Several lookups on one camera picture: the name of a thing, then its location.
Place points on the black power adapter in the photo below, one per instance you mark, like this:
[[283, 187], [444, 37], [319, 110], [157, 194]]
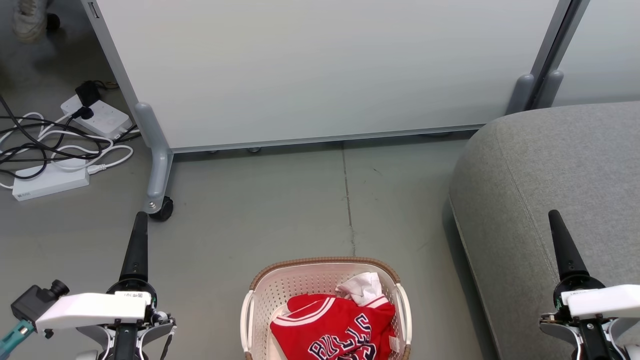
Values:
[[87, 92]]

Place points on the white square power strip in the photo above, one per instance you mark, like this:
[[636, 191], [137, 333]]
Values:
[[107, 120]]

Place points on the white long power strip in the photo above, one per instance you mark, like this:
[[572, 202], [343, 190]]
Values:
[[50, 181]]

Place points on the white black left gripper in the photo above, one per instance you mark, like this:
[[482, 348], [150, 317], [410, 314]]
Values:
[[95, 309]]

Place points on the black caster wheel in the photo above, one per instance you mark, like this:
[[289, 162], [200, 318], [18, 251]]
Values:
[[165, 210]]

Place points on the teal left camera connector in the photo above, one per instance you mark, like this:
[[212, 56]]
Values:
[[15, 337]]

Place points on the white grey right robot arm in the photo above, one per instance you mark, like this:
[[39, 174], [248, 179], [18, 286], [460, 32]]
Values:
[[592, 340]]

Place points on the grey fabric sofa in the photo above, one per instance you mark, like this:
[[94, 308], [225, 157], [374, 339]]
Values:
[[550, 165]]

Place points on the small black round object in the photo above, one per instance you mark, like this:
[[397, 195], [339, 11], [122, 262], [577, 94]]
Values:
[[53, 21]]

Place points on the grey partition leg with caster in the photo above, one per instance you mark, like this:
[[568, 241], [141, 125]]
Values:
[[159, 170]]

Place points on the large white partition panel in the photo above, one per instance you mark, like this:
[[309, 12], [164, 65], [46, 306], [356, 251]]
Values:
[[325, 65]]

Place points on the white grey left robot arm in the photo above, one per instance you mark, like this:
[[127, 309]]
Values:
[[126, 342]]

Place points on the red basketball jersey white sleeves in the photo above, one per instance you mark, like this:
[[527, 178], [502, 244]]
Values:
[[330, 325]]

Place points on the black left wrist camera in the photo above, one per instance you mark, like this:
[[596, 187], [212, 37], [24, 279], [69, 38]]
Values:
[[35, 300]]

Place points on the grey partition upright foot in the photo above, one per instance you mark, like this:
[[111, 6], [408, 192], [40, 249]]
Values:
[[521, 95], [550, 90]]

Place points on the black angled plug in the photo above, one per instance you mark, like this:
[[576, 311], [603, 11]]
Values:
[[82, 113]]

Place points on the cream plastic laundry basket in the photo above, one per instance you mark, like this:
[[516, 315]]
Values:
[[300, 285]]

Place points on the narrow white partition panel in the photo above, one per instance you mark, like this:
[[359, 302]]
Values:
[[600, 50]]

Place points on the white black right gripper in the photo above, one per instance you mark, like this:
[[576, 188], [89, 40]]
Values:
[[607, 301]]

